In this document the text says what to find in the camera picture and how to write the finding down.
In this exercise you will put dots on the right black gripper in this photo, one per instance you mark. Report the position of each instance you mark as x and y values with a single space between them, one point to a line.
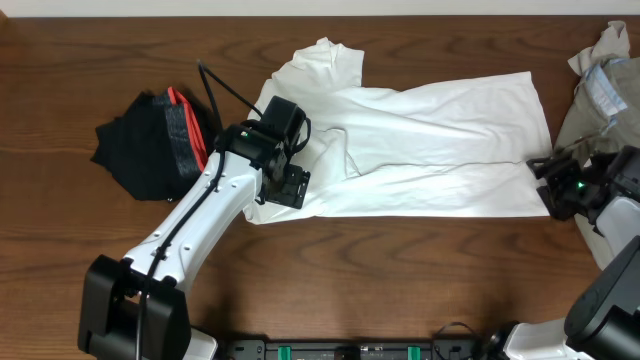
555 169

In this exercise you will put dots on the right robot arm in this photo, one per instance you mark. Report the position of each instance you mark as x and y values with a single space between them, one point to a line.
603 323

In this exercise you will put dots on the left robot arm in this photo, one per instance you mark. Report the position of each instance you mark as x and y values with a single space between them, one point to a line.
136 307

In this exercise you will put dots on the black shorts with red waistband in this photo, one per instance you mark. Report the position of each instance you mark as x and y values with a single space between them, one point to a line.
160 146

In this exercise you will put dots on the khaki beige garment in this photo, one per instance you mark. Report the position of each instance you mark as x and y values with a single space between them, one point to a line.
601 131

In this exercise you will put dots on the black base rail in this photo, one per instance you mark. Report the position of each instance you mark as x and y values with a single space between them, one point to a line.
447 348

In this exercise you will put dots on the white printed t-shirt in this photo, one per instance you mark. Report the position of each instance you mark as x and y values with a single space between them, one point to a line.
450 149

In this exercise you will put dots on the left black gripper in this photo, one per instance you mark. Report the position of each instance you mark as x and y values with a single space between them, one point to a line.
295 188

